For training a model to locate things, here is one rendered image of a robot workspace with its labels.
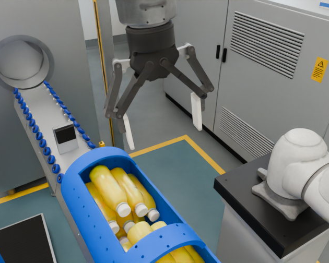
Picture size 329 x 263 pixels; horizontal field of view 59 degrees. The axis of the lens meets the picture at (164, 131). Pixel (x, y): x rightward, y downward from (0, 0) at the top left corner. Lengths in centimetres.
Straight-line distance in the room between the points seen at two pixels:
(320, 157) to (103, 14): 111
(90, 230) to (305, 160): 67
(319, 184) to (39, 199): 222
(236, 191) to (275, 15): 139
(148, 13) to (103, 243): 62
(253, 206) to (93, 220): 55
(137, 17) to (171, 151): 256
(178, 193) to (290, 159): 167
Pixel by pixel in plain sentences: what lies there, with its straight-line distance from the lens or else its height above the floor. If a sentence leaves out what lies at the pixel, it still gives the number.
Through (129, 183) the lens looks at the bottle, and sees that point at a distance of 102.
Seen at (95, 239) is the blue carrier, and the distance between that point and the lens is 89.
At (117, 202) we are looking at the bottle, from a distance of 94.
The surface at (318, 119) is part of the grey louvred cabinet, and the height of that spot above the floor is 85.
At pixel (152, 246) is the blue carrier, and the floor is 123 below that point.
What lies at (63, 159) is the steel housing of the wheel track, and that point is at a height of 93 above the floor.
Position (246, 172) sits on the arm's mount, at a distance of 123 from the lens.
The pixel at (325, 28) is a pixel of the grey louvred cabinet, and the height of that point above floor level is 138.
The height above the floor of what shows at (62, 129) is 108.
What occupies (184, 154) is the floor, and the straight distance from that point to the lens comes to 292.
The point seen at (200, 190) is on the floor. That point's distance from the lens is 259.
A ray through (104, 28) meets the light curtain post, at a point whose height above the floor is 146.
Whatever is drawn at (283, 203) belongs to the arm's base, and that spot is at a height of 110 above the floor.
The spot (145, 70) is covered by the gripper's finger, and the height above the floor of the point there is 169.
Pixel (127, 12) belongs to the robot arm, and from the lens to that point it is 45.
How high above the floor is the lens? 189
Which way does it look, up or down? 36 degrees down
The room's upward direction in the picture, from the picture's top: straight up
